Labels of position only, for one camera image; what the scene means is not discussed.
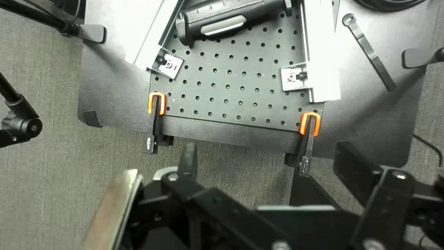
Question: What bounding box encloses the black perforated breadboard plate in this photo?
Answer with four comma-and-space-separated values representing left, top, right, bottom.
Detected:
149, 6, 326, 134

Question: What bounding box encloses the white aluminium rail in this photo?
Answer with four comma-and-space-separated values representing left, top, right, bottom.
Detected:
124, 0, 188, 72
299, 0, 343, 104

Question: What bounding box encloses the silver bracket right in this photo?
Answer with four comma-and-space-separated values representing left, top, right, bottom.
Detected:
279, 65, 311, 93

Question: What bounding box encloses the black flat strap tool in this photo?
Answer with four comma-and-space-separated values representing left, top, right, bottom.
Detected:
342, 12, 399, 93

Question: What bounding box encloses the black cart foot lever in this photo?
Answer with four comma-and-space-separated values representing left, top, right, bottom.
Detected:
401, 45, 444, 70
79, 22, 109, 45

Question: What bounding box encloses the silver bracket left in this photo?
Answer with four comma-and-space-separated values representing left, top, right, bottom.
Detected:
156, 51, 186, 80

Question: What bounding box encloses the thin black floor cable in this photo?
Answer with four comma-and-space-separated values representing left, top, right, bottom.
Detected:
411, 131, 444, 169

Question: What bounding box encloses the black cart platform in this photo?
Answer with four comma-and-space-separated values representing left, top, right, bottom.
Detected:
77, 0, 428, 169

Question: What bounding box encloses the shiny brown metal bar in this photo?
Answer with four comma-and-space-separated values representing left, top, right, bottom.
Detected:
79, 168, 146, 250

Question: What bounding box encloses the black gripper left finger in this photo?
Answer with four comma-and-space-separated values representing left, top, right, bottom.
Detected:
134, 140, 297, 250

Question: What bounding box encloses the black tripod pole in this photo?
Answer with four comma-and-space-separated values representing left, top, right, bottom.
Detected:
0, 0, 86, 37

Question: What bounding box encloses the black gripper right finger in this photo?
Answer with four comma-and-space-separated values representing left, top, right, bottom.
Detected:
332, 140, 444, 250

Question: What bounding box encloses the black device with grey strip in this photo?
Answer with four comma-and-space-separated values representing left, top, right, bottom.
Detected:
175, 0, 296, 47

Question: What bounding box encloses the silver bracket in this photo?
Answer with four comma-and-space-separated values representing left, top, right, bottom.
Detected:
156, 51, 186, 80
279, 65, 311, 93

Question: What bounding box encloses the black clamp with orange grip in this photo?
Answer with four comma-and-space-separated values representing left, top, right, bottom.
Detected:
145, 90, 175, 155
283, 109, 324, 177

